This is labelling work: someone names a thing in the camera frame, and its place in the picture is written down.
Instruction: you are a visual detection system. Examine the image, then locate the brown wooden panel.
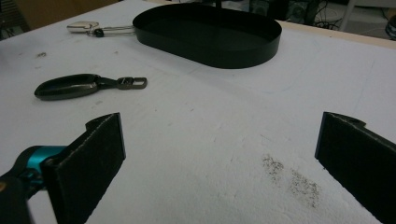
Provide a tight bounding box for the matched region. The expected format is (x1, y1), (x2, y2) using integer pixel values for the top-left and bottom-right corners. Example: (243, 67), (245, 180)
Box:
(14, 0), (120, 23)

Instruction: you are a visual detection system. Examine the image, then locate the silver key fob with ring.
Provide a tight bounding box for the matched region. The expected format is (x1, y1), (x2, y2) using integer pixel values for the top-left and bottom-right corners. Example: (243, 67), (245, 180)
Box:
(65, 20), (136, 38)

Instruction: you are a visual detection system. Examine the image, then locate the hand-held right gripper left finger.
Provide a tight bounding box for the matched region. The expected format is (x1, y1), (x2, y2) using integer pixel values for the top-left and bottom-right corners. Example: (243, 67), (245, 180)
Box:
(16, 112), (127, 224)

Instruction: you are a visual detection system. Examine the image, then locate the dark key fob with clip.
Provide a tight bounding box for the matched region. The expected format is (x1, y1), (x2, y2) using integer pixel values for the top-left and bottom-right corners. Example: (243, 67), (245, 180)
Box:
(34, 73), (149, 102)

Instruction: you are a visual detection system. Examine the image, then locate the white desk leg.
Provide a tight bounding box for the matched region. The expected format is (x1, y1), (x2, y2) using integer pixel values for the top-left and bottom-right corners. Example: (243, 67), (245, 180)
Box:
(339, 0), (362, 32)

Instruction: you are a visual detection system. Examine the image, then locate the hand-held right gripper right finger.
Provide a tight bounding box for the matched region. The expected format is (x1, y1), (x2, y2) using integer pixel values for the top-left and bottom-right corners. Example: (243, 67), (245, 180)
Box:
(315, 111), (396, 224)

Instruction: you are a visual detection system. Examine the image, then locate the white table mat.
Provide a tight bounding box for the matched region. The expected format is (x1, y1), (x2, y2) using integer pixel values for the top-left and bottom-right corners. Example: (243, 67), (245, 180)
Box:
(0, 0), (396, 224)

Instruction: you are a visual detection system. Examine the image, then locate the tangle of floor cables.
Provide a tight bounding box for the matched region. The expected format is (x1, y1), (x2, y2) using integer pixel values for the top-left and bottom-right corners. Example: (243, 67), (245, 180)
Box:
(311, 0), (344, 31)

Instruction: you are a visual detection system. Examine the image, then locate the black oval tray key rack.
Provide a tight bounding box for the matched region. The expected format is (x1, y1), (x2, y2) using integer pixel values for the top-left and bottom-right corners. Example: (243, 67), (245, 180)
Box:
(132, 0), (283, 70)

